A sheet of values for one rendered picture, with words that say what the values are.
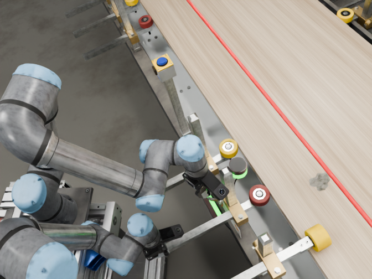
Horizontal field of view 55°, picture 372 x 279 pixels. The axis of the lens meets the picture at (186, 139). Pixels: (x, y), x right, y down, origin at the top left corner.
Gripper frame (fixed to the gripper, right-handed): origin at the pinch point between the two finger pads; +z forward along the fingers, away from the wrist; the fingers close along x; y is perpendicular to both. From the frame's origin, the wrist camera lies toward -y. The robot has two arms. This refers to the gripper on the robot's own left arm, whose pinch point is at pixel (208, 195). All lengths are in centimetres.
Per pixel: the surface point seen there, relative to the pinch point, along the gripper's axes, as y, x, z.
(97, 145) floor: 133, 3, 104
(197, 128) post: 18.9, -15.8, -8.1
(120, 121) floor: 135, -24, 104
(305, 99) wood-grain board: 2, -64, 12
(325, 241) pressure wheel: -39.4, -14.2, 3.9
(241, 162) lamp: -4.9, -13.3, -12.4
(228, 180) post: -4.3, -6.6, -8.0
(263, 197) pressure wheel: -12.7, -15.3, 10.9
